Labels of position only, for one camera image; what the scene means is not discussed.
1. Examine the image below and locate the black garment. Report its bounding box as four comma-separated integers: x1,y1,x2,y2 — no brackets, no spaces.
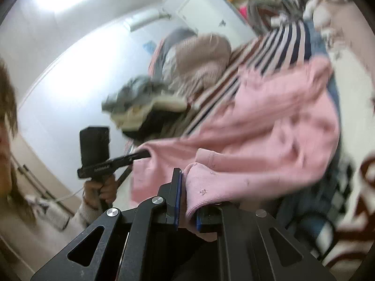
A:
128,111,189,140

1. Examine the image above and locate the person's left hand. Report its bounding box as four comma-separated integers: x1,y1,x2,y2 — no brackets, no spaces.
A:
82,175,118,210

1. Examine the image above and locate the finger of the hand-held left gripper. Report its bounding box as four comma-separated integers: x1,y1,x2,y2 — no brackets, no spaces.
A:
115,165,133,188
127,149,152,162

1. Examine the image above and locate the striped blanket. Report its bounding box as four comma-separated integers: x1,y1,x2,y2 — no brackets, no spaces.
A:
124,20,375,271

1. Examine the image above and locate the grey and cream clothes pile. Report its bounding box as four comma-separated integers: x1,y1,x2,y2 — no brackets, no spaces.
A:
112,95,188,133

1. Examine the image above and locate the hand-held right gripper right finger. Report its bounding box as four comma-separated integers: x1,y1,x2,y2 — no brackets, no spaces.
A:
196,205,337,281

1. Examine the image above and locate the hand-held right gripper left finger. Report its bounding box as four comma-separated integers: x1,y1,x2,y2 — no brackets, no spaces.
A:
31,167,183,281

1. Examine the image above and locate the white door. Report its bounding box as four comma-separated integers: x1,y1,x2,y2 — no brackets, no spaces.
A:
162,0,255,40

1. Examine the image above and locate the rolled pink grey duvet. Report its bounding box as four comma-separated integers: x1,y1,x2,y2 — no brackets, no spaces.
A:
148,29,233,101

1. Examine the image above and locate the person's left forearm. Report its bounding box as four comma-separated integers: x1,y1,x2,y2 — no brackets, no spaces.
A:
62,199,101,232

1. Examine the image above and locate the grey garment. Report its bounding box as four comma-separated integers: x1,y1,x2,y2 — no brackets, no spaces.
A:
101,75,168,115

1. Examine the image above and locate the white air conditioner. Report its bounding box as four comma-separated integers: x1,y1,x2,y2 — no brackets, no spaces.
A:
124,8,170,33

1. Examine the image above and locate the pink dotted shirt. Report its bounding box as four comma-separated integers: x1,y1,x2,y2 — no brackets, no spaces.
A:
130,56,343,242

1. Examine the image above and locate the pink white pillow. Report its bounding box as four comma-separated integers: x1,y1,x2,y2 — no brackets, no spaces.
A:
321,0,375,53

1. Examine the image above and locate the white fluffy cloth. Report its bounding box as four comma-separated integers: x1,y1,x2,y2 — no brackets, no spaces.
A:
303,0,334,24

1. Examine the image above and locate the white cable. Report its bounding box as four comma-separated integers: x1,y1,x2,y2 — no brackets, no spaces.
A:
55,188,84,203

